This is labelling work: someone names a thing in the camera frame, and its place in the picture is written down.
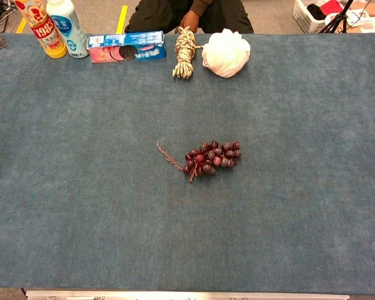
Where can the seated person in dark clothes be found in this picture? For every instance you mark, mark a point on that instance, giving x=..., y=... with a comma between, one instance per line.
x=162, y=14

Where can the red grape bunch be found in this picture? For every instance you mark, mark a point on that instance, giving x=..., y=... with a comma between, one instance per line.
x=212, y=157

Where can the white printed paper bag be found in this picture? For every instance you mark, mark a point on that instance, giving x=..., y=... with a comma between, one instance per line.
x=357, y=15

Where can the seated person's bare hand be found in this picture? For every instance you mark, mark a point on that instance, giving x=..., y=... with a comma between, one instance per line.
x=189, y=22

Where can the blue and pink cookie box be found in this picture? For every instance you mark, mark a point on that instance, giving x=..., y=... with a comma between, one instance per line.
x=128, y=47

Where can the yellow bottle with red label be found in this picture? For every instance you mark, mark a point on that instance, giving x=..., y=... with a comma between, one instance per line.
x=47, y=29

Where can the white bottle with blue label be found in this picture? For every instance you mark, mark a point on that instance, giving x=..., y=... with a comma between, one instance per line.
x=70, y=28

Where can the black tripod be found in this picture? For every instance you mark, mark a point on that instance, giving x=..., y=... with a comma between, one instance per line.
x=337, y=20

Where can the blue felt table cloth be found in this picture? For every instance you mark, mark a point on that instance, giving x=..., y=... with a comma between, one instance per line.
x=81, y=187

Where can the white mesh bath sponge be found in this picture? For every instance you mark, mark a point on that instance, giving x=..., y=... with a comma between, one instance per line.
x=226, y=53

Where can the white plastic laundry basket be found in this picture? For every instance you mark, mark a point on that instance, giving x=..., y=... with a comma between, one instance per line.
x=309, y=17

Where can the silver metal table rail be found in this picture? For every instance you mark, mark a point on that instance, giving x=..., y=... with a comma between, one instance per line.
x=187, y=295

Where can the yellow floor tape strip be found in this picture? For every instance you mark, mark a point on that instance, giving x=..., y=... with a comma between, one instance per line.
x=21, y=26
x=122, y=18

